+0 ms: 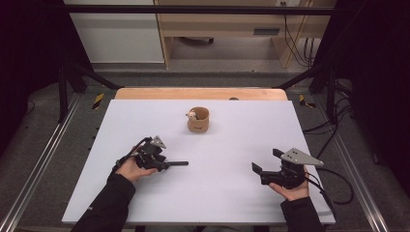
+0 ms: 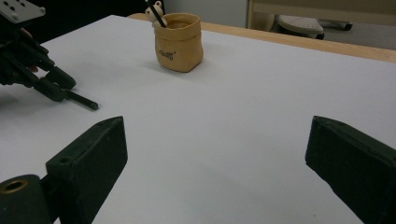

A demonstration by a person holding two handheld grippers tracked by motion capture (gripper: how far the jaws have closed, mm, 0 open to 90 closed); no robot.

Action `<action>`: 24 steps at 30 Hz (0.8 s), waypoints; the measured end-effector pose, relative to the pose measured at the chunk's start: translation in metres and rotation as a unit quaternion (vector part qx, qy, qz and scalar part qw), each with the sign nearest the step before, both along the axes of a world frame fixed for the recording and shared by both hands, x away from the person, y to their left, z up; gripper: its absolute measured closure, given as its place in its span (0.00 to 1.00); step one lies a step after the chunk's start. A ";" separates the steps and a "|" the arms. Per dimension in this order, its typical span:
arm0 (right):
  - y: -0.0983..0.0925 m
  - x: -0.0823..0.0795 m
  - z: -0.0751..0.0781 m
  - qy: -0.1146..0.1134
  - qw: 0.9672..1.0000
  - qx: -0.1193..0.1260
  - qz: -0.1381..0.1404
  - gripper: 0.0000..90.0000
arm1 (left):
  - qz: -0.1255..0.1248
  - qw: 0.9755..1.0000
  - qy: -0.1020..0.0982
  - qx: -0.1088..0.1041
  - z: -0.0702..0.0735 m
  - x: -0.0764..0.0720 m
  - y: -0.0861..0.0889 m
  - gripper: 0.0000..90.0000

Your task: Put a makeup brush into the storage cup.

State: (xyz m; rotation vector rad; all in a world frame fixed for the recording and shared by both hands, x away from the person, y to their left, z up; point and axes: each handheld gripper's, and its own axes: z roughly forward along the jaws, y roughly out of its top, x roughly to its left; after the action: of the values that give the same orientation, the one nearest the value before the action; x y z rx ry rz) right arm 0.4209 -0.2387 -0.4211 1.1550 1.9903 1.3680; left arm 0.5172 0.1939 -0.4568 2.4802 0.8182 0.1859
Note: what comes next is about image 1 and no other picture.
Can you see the wooden cabinet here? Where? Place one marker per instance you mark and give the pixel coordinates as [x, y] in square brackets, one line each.
[222, 25]

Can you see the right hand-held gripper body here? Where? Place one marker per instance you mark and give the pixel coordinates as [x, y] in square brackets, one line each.
[290, 174]

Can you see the person's left hand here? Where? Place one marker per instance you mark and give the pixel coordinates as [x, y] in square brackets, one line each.
[132, 170]

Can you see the white cabinet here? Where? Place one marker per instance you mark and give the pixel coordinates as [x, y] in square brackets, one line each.
[119, 35]

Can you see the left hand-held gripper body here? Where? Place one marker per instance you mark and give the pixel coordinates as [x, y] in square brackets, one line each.
[150, 154]

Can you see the black metal crossbar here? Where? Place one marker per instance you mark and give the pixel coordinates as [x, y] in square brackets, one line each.
[193, 9]

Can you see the aluminium floor rail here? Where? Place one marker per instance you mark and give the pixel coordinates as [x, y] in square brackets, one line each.
[357, 174]
[42, 164]

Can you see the tan ceramic bear pot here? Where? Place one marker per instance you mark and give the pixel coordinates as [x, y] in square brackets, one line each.
[198, 122]

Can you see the black metal frame leg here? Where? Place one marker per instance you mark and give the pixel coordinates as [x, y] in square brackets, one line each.
[322, 80]
[80, 77]

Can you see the black curtain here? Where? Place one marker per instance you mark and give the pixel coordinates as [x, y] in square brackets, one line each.
[25, 64]
[380, 80]

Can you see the person's right hand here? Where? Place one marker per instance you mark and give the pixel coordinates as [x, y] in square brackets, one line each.
[293, 193]

